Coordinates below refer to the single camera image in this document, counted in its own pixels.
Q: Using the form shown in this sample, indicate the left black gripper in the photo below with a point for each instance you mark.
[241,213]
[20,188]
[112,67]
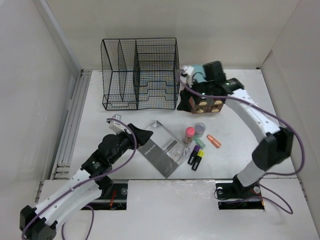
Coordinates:
[142,136]

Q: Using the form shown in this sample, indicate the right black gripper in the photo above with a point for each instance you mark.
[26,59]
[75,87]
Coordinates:
[184,105]

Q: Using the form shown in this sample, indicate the teal drawer box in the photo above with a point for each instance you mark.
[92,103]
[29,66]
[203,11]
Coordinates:
[201,105]

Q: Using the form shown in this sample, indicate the grey setup guide booklet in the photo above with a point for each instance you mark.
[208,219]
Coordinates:
[165,151]

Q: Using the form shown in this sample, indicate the clear jar of paper clips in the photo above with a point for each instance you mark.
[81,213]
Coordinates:
[200,129]

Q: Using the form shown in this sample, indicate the pink cap glitter bottle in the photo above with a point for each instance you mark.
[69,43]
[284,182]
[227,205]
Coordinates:
[189,135]

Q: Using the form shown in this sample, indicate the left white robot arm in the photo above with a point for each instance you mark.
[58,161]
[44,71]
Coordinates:
[89,183]

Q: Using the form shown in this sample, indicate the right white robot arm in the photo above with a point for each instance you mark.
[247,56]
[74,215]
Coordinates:
[274,142]

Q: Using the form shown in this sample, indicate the green mini highlighter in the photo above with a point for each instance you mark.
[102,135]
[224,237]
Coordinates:
[199,142]

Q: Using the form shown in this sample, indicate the purple cap highlighter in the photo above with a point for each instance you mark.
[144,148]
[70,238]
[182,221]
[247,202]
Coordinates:
[193,154]

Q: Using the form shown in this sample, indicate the orange mini highlighter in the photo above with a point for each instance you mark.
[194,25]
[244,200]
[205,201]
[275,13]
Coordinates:
[213,141]

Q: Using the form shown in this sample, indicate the yellow cap highlighter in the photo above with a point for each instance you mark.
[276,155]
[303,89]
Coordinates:
[197,160]

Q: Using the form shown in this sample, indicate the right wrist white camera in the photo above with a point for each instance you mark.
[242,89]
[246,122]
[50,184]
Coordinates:
[186,74]

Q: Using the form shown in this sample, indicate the wrist white camera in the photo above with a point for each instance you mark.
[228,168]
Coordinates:
[115,126]
[186,74]

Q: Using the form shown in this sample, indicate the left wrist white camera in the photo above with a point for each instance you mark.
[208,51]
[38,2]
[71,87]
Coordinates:
[115,126]

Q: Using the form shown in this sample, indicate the black wire mesh desk organizer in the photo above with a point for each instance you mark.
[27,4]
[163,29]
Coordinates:
[140,73]

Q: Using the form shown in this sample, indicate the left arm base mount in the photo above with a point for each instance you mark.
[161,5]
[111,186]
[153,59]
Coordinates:
[116,200]

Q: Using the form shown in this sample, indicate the aluminium rail frame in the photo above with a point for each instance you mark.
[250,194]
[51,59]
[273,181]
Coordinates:
[62,162]

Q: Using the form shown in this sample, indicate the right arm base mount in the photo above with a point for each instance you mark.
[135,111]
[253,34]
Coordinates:
[229,198]

